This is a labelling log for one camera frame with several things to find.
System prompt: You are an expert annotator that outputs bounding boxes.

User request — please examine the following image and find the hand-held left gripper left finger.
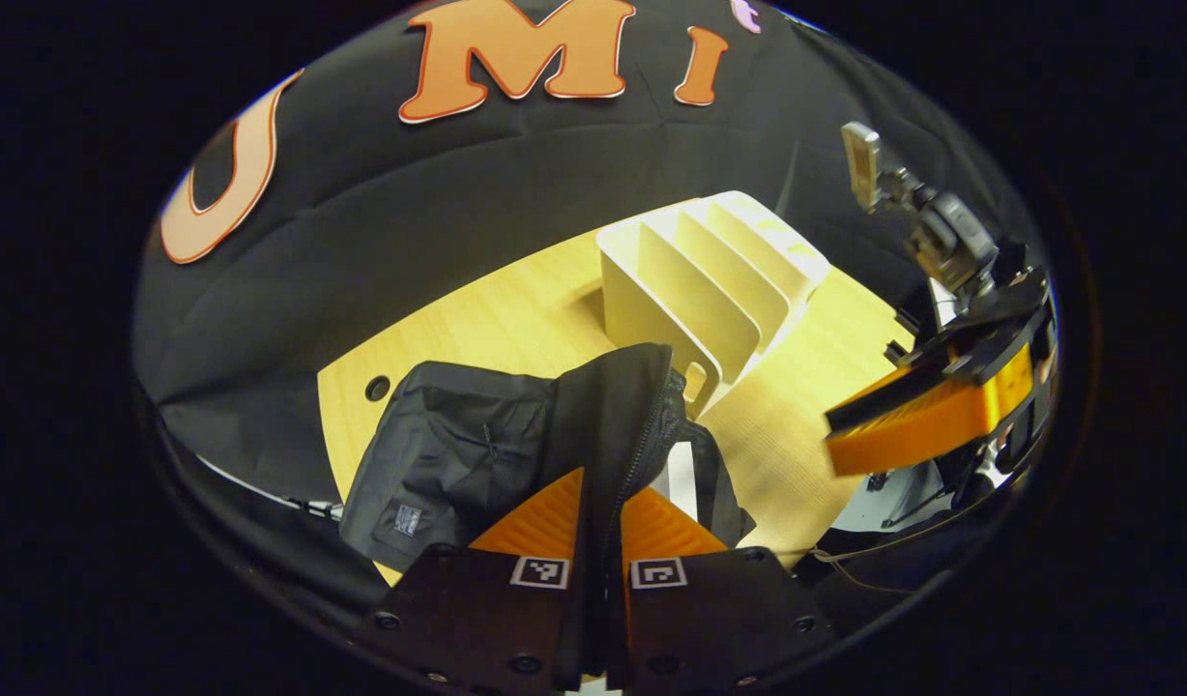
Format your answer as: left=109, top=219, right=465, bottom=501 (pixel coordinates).
left=366, top=467, right=590, bottom=692

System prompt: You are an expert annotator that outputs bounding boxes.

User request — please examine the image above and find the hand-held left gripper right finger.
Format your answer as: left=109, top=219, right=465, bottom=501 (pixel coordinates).
left=608, top=486, right=836, bottom=692

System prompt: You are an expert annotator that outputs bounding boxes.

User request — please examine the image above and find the black backdrop cloth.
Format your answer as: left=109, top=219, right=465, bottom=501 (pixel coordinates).
left=130, top=0, right=1039, bottom=600

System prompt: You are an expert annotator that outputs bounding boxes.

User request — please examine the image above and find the white bookshelf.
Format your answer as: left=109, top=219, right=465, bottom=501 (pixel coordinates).
left=596, top=190, right=831, bottom=419

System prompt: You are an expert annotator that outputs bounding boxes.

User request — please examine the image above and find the black schoolbag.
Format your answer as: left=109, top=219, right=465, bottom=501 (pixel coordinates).
left=339, top=343, right=757, bottom=586

